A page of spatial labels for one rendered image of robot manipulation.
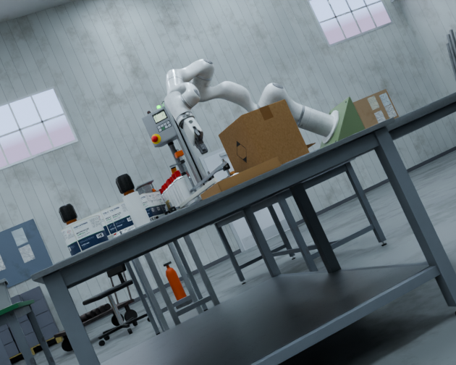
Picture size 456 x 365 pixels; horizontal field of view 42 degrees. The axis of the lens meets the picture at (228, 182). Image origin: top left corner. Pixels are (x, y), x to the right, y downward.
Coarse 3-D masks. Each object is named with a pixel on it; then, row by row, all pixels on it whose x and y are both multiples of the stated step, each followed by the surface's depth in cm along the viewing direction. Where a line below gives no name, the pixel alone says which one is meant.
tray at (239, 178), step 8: (272, 160) 226; (256, 168) 224; (264, 168) 224; (272, 168) 225; (232, 176) 221; (240, 176) 222; (248, 176) 222; (256, 176) 223; (216, 184) 220; (224, 184) 219; (232, 184) 220; (208, 192) 234; (216, 192) 224
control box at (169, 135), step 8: (152, 112) 344; (144, 120) 345; (152, 120) 344; (152, 128) 344; (168, 128) 341; (152, 136) 344; (160, 136) 343; (168, 136) 342; (176, 136) 341; (160, 144) 344
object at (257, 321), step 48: (384, 144) 239; (240, 192) 221; (144, 240) 209; (432, 240) 237; (48, 288) 197; (288, 288) 344; (336, 288) 281; (384, 288) 237; (192, 336) 331; (240, 336) 271; (288, 336) 230
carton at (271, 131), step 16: (256, 112) 262; (272, 112) 265; (288, 112) 268; (240, 128) 264; (256, 128) 261; (272, 128) 264; (288, 128) 266; (224, 144) 284; (240, 144) 270; (256, 144) 259; (272, 144) 262; (288, 144) 265; (304, 144) 268; (240, 160) 276; (256, 160) 262; (288, 160) 263
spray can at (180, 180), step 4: (176, 172) 323; (176, 176) 323; (180, 176) 323; (176, 180) 322; (180, 180) 321; (184, 180) 322; (180, 184) 321; (184, 184) 322; (180, 188) 322; (184, 188) 321; (188, 188) 322; (184, 192) 321; (188, 192) 322; (184, 196) 322; (188, 196) 321; (184, 200) 323; (192, 200) 321; (188, 204) 321
